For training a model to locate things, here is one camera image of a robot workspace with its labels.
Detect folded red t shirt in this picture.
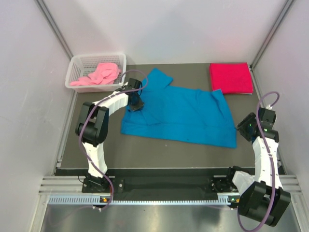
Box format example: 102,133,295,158
209,63,253,94

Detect slotted grey cable duct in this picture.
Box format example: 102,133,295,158
48,195,240,205

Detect white plastic basket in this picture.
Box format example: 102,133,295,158
65,53,126,93

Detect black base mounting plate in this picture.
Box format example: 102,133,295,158
81,169,244,201

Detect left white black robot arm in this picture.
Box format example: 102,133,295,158
75,78,144,193

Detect pink t shirt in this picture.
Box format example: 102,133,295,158
70,62,121,86

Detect blue t shirt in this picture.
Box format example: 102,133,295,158
120,68,237,148

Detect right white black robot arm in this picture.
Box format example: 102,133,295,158
211,106,291,227

